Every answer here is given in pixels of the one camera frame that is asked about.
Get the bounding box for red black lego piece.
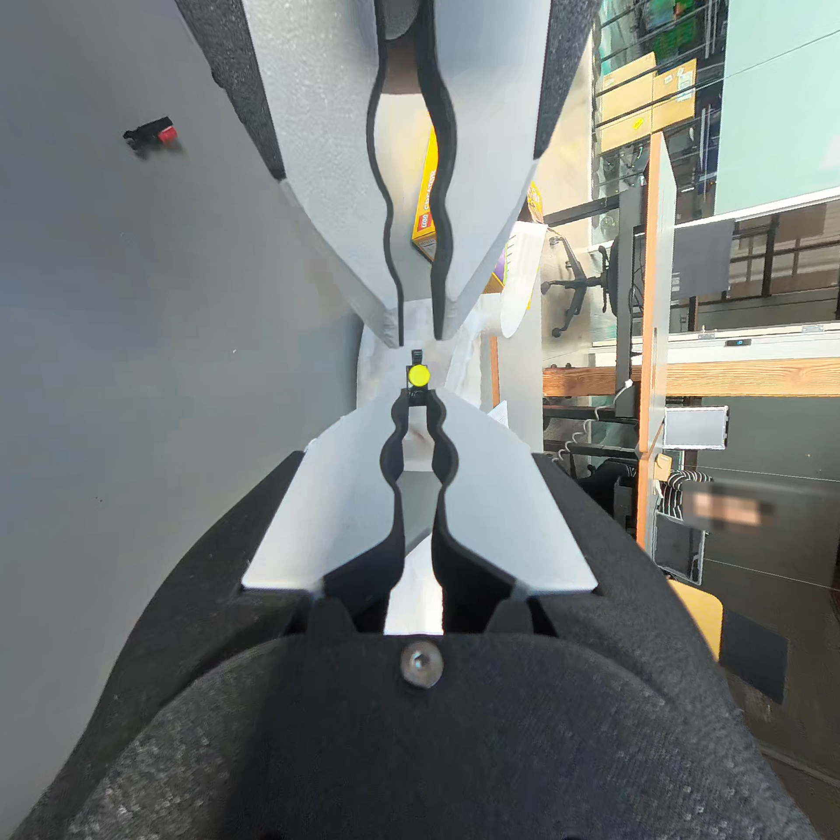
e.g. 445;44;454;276
122;116;182;156

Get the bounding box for white coiled cable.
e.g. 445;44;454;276
558;379;634;460

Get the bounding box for silver framed monitor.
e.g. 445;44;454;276
661;406;731;451

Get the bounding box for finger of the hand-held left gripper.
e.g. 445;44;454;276
239;0;404;349
419;0;552;342

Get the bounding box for black lego bar coloured studs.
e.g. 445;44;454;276
403;349;433;408

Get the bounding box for black office chair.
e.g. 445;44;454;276
541;236;622;339
577;456;641;526

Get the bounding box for crumpled white paper bag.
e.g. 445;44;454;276
356;220;550;635

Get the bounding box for large cardboard box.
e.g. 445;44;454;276
651;58;698;131
600;51;657;152

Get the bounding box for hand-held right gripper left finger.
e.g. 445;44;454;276
241;388;404;632

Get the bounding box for yellow lego box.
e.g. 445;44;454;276
411;128;546;293

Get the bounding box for yellow chair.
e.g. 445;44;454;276
668;579;725;664

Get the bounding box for dark grey divider panel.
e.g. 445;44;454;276
671;218;736;301

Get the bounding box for open laptop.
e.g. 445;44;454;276
653;512;710;585

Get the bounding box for light wooden beam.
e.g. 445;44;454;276
543;357;840;399

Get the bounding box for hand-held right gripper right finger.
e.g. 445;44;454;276
425;387;599;632

